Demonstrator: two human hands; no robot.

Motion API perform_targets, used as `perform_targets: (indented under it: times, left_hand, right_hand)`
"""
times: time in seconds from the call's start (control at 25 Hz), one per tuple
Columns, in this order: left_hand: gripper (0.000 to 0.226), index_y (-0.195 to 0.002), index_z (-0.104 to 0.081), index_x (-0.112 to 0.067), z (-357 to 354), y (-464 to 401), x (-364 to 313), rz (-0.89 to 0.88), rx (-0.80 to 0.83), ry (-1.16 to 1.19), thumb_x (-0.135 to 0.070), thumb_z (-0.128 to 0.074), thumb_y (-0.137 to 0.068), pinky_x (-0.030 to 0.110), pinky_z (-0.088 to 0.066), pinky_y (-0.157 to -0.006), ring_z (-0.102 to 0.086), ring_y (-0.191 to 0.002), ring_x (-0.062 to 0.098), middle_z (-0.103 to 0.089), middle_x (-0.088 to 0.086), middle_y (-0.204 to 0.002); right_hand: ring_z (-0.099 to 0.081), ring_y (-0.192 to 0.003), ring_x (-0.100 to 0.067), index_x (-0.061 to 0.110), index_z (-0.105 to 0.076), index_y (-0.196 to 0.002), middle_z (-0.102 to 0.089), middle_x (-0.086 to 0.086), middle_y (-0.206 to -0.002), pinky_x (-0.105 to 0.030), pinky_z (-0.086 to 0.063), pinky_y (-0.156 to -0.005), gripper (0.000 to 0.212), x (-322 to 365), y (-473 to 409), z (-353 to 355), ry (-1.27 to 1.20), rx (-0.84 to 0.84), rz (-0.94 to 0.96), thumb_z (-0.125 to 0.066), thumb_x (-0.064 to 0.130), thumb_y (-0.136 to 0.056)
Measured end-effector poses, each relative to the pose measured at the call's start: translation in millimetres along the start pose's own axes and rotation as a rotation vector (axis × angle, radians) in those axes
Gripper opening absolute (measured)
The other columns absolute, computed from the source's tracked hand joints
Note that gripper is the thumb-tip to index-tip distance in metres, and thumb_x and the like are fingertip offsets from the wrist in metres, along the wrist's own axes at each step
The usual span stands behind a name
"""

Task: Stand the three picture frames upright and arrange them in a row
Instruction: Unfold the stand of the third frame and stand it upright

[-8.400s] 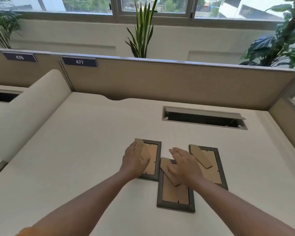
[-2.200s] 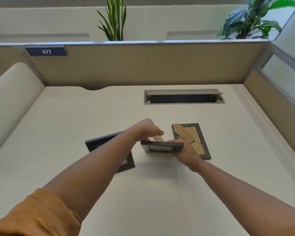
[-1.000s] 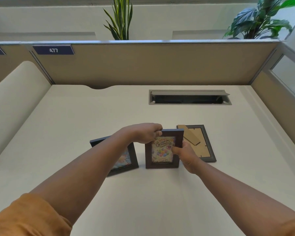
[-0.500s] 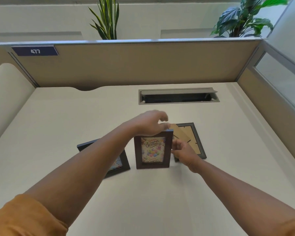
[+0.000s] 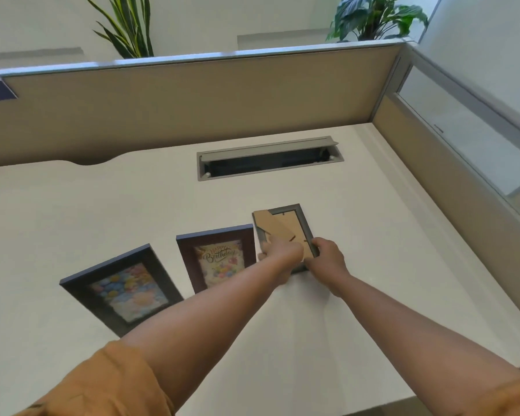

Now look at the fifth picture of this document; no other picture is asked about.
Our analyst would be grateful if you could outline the orange left sleeve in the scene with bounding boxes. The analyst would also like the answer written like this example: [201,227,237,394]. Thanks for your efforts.
[13,340,176,416]

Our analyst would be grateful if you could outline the brown picture frame cream card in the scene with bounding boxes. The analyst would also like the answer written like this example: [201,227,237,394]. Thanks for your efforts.
[176,224,258,295]

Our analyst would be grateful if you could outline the beige glass side partition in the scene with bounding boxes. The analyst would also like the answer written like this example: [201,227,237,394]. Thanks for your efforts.
[370,40,520,330]

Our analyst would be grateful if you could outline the person's right hand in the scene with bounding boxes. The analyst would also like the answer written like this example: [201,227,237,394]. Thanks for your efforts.
[303,237,352,298]

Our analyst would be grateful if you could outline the person's right forearm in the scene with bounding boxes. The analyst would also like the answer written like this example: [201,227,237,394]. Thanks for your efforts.
[329,274,520,416]

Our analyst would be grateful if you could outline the broad leaf plant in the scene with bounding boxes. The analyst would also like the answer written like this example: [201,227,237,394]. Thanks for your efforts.
[326,0,430,43]

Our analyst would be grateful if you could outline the white table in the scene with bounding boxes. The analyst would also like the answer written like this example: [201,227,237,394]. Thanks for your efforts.
[0,122,520,416]

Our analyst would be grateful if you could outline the person's left forearm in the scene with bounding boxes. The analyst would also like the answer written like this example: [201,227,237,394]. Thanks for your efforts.
[119,259,287,410]

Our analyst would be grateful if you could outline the black picture frame colourful balloons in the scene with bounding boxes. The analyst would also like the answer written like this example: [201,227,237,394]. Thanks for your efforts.
[59,243,184,339]

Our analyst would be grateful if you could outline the orange right sleeve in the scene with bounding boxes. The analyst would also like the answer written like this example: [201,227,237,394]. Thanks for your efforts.
[481,363,520,416]

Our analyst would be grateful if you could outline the orange sleeve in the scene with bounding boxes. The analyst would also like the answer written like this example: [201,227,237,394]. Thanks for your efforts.
[13,340,176,416]
[481,363,520,416]

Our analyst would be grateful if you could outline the beige desk partition panel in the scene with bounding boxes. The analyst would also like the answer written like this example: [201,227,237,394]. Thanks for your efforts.
[0,38,417,168]

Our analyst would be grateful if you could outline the grey table cable box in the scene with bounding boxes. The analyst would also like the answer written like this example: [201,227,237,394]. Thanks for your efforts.
[196,135,344,183]

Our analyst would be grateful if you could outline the snake plant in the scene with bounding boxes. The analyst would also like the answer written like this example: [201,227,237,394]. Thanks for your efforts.
[84,0,155,60]

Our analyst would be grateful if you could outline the dark picture frame donut print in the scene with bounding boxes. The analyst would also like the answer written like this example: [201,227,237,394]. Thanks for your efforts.
[251,203,321,274]

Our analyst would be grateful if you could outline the person's left hand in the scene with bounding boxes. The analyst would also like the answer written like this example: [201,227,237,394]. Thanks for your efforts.
[258,236,305,287]

